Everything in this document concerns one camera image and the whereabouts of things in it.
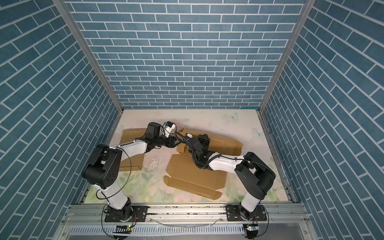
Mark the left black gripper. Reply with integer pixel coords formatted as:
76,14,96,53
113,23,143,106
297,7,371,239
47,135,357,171
153,133,182,148

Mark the brown cardboard box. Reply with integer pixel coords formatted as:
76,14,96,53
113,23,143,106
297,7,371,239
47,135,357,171
164,128,243,200
119,129,146,172

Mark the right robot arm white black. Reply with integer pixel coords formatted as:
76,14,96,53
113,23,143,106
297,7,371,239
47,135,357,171
183,134,276,220

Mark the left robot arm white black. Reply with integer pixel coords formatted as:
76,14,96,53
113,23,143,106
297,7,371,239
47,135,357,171
82,122,179,221

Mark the right green circuit board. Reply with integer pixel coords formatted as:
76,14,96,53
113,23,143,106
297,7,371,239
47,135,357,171
243,224,259,234

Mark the green circuit board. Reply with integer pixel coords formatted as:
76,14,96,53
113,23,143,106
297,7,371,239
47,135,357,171
113,225,132,235
243,224,259,234

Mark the left green circuit board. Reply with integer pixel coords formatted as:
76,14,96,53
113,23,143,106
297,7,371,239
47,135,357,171
113,225,132,235

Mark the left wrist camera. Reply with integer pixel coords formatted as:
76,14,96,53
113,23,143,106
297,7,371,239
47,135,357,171
164,121,177,138

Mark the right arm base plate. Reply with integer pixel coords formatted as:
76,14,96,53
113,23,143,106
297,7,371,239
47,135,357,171
225,204,268,222

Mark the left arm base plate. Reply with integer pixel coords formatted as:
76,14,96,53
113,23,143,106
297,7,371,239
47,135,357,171
103,206,149,223

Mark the white slotted cable duct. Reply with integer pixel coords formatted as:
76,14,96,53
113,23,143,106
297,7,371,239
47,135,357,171
69,224,245,237

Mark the aluminium front rail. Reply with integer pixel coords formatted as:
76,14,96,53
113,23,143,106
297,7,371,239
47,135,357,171
63,202,310,225

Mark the left aluminium corner post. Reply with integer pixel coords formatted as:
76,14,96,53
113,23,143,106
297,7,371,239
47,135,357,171
52,0,124,113

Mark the aluminium corner post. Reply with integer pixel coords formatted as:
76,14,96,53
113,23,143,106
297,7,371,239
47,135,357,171
259,0,317,113
52,0,124,113

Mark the right aluminium corner post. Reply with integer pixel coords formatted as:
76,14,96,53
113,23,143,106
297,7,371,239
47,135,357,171
259,0,317,113

